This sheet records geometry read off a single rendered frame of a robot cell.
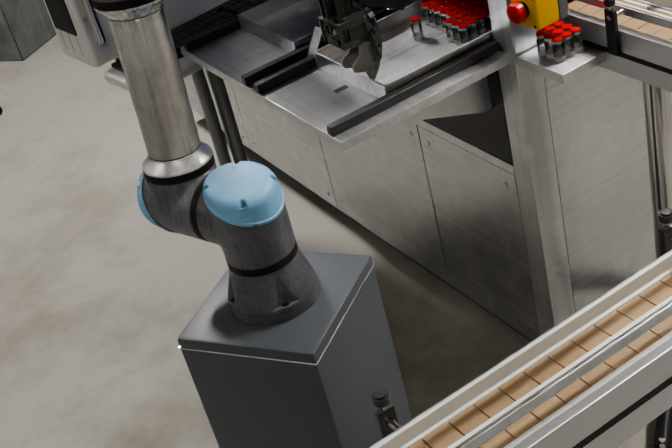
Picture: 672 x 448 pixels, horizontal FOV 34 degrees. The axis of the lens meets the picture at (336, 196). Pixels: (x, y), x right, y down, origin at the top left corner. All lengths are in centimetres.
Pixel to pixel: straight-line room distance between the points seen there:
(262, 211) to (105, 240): 206
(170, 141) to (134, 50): 16
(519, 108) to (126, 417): 135
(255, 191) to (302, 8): 100
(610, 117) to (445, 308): 81
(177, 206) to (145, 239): 186
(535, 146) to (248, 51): 67
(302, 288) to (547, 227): 80
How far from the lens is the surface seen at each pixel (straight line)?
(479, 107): 228
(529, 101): 222
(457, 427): 130
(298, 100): 217
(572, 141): 234
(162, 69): 167
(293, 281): 173
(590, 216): 247
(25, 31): 535
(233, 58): 243
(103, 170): 410
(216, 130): 316
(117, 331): 324
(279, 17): 257
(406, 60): 222
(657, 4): 212
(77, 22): 277
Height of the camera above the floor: 185
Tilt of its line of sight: 32 degrees down
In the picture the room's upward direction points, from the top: 15 degrees counter-clockwise
